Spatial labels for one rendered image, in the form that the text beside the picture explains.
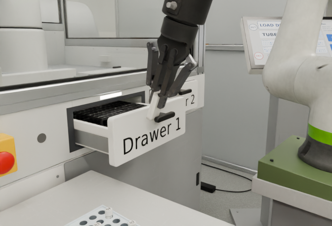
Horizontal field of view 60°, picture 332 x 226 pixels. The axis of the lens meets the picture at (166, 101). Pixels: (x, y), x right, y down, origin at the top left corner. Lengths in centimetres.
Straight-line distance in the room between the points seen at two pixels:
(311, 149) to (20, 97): 66
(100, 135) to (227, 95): 187
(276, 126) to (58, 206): 117
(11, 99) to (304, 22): 71
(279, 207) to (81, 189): 48
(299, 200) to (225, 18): 189
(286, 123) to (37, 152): 121
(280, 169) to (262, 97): 164
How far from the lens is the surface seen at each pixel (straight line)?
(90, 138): 71
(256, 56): 138
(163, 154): 107
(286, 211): 81
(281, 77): 80
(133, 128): 66
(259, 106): 235
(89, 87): 76
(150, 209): 61
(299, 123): 160
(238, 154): 254
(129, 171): 94
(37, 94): 67
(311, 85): 76
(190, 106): 114
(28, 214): 65
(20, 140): 68
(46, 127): 70
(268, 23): 153
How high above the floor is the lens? 109
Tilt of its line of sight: 12 degrees down
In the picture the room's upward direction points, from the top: straight up
